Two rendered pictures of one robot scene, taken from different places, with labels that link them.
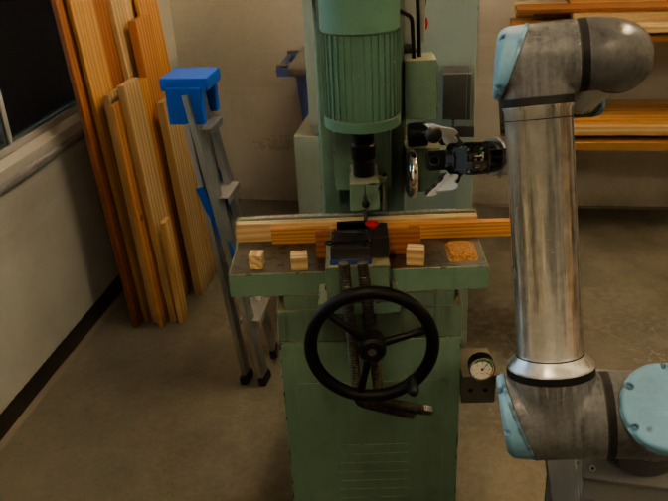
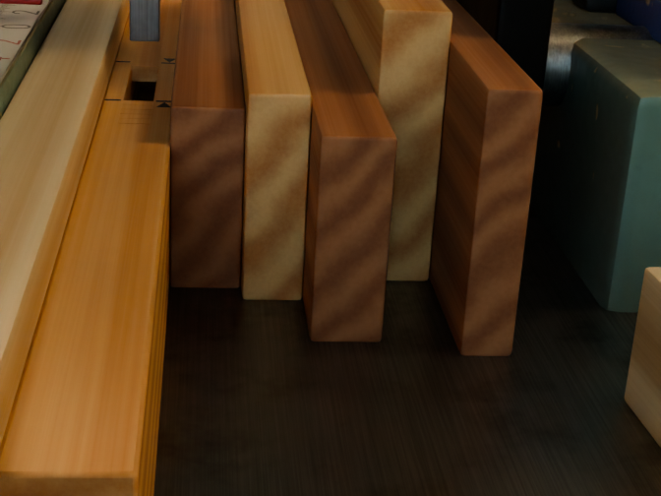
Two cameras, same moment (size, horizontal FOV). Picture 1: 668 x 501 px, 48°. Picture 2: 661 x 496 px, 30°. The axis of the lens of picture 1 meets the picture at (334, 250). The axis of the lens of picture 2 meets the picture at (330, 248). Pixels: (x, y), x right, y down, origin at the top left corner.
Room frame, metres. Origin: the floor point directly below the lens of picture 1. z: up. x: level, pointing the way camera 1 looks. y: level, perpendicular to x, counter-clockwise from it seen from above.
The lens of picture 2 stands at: (1.69, 0.30, 1.03)
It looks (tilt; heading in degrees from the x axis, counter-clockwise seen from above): 22 degrees down; 262
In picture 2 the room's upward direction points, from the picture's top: 3 degrees clockwise
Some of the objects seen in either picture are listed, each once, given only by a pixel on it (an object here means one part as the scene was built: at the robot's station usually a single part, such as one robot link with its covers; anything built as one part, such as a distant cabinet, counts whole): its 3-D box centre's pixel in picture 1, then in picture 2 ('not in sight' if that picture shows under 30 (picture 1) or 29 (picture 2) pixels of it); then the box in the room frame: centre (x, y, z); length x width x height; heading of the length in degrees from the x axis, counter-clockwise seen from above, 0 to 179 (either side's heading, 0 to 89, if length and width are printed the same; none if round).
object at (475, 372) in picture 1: (480, 368); not in sight; (1.48, -0.33, 0.65); 0.06 x 0.04 x 0.08; 88
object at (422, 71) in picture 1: (419, 85); not in sight; (1.90, -0.24, 1.23); 0.09 x 0.08 x 0.15; 178
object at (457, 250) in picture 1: (461, 248); not in sight; (1.60, -0.30, 0.91); 0.10 x 0.07 x 0.02; 178
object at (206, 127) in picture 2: not in sight; (207, 104); (1.67, -0.09, 0.93); 0.18 x 0.02 x 0.05; 88
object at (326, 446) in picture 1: (369, 388); not in sight; (1.81, -0.08, 0.36); 0.58 x 0.45 x 0.71; 178
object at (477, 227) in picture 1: (392, 231); (153, 75); (1.69, -0.15, 0.92); 0.60 x 0.02 x 0.04; 88
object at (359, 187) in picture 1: (365, 189); not in sight; (1.71, -0.08, 1.03); 0.14 x 0.07 x 0.09; 178
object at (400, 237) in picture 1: (368, 243); (418, 91); (1.61, -0.08, 0.93); 0.25 x 0.01 x 0.07; 88
